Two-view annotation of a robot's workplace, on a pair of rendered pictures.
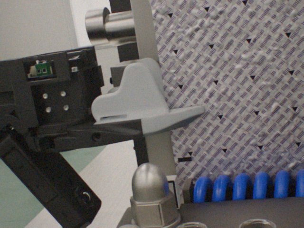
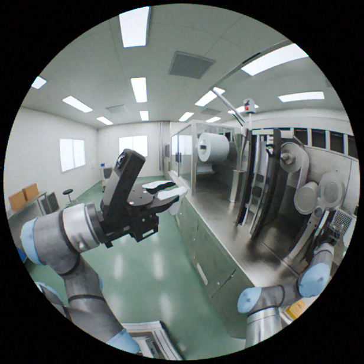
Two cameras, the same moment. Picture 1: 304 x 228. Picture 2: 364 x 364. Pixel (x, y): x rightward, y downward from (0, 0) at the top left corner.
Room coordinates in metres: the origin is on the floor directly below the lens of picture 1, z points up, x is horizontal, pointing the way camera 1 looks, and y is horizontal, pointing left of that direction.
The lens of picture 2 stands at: (0.60, 0.51, 1.32)
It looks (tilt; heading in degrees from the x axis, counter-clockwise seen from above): 17 degrees down; 331
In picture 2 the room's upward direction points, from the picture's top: straight up
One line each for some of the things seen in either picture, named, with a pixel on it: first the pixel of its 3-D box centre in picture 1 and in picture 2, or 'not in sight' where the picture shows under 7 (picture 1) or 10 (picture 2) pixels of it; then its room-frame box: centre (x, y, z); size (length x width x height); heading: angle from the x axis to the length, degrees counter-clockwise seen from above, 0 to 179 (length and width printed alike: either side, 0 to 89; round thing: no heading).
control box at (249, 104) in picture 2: not in sight; (248, 106); (0.94, -0.18, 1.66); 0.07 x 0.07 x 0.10; 76
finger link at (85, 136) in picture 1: (94, 130); not in sight; (0.35, 0.05, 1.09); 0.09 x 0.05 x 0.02; 76
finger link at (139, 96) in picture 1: (144, 98); not in sight; (0.34, 0.00, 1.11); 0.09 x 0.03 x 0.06; 76
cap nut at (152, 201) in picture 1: (151, 193); not in sight; (0.29, 0.01, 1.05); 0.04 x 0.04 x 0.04
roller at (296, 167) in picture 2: not in sight; (295, 159); (0.62, -0.21, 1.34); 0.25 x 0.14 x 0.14; 77
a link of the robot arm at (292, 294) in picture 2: not in sight; (290, 293); (0.43, 0.27, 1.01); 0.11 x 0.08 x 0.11; 40
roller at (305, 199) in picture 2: not in sight; (309, 195); (0.50, -0.18, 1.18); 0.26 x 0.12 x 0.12; 77
